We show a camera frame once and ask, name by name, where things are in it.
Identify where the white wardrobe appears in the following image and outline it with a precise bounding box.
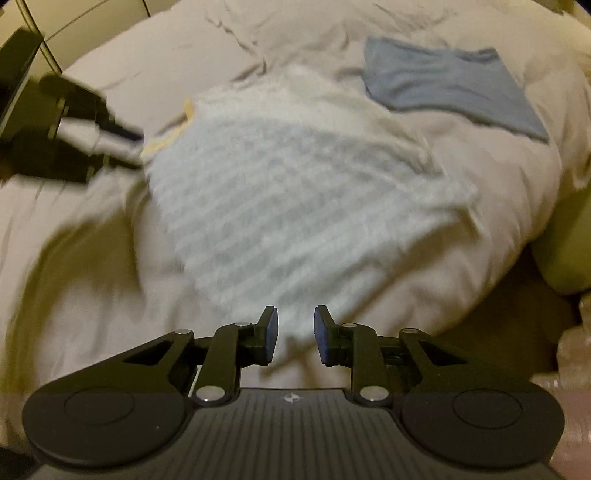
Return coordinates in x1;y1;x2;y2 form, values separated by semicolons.
0;0;176;77

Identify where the striped blue t-shirt yellow collar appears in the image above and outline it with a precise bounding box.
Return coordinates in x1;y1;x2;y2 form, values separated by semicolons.
147;66;479;338

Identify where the folded blue garment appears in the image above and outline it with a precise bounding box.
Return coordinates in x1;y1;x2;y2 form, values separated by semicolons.
362;37;549;142

